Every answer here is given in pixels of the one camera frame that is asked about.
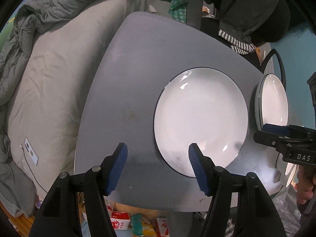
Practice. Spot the large white plate black rim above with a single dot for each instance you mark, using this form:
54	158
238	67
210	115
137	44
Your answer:
201	118

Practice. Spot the white label tag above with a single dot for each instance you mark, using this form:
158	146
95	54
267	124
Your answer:
30	151

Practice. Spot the red white carton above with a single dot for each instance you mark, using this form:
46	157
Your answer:
163	227
121	221

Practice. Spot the black office chair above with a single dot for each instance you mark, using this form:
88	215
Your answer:
276	24

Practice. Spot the yellow bamboo mat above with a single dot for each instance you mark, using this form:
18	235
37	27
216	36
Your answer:
22	224

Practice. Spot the clear plastic bag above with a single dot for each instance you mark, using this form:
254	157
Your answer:
286	209

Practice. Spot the person's right hand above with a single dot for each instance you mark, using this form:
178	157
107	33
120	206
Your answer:
305	190

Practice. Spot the yellow green packet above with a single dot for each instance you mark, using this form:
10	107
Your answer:
144	227

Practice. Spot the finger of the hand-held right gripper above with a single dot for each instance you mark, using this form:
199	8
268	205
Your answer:
274	129
266	139

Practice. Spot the green checked cloth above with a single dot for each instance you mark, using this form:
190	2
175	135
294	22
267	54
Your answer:
180	2

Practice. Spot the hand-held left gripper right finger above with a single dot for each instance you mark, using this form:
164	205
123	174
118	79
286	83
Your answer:
198	170

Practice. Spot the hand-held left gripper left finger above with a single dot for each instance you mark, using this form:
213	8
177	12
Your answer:
117	167

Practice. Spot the grey jacket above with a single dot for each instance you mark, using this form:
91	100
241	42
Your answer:
242	2

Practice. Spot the grey duvet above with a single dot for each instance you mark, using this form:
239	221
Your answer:
61	2

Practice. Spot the grey white striped cloth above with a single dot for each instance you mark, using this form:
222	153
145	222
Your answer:
237	42

